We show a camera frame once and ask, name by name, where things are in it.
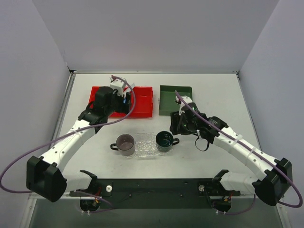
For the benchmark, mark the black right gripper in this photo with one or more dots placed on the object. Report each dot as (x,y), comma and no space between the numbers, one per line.
(175,123)

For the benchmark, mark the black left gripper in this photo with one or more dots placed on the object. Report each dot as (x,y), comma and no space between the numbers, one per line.
(127,102)

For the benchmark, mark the dark green mug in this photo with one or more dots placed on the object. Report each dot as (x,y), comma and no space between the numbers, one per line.
(165,141)

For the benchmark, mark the mauve mug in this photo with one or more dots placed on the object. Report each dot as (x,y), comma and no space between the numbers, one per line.
(125,145)

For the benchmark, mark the clear textured holder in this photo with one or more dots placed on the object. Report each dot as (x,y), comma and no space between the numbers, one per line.
(145,142)

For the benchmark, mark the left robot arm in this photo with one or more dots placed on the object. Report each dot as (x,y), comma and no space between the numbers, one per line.
(44,174)

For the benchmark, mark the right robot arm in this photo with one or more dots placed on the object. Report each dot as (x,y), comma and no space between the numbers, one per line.
(270,175)

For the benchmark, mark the clear textured oval tray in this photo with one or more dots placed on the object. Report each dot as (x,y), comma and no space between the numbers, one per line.
(149,154)

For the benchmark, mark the green plastic bin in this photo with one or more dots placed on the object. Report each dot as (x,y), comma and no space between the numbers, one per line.
(167,102)

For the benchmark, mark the red compartment bin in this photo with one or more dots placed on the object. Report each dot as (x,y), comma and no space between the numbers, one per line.
(144,102)

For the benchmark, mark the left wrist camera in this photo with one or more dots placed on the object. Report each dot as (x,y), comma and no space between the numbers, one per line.
(119,85)

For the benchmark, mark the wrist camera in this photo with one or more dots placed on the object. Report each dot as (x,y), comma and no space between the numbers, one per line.
(119,85)
(186,100)

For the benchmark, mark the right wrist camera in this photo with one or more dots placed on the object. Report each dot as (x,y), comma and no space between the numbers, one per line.
(186,100)

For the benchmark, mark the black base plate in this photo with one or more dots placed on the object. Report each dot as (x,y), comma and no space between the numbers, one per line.
(159,193)

